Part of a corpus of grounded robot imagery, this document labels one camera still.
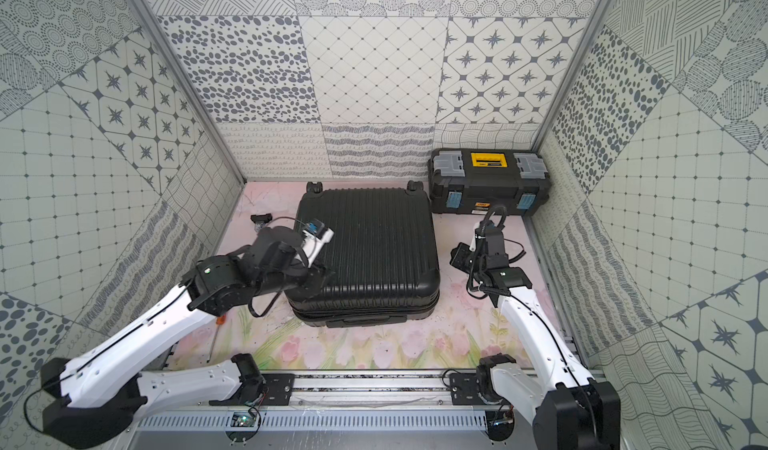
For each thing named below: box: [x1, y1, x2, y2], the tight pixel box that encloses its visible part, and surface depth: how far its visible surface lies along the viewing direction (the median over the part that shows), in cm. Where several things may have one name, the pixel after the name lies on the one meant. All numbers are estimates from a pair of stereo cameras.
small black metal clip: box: [250, 213, 273, 232], surface depth 109 cm
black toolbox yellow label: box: [428, 148, 552, 215], surface depth 103 cm
